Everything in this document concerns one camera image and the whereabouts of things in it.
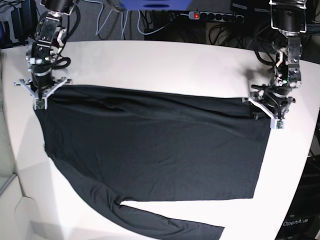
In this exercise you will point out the white power strip red switch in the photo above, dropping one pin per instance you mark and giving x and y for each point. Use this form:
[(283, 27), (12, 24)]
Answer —
[(216, 17)]

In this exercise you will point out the blue box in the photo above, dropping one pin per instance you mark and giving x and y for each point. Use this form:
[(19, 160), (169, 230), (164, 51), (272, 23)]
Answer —
[(156, 5)]

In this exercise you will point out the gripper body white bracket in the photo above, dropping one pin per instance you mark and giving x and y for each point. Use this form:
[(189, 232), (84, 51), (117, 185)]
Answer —
[(41, 85), (272, 100)]

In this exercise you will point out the black OpenArm equipment case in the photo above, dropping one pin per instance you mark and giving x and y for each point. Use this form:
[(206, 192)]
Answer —
[(302, 221)]

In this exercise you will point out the black long-sleeve T-shirt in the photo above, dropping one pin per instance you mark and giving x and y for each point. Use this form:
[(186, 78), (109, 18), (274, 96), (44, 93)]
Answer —
[(114, 145)]

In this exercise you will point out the black power adapter bricks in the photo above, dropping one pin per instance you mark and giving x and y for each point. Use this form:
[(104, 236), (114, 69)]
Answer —
[(24, 20)]

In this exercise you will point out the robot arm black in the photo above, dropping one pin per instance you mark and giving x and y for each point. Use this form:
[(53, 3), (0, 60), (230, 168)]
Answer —
[(288, 17), (44, 55)]

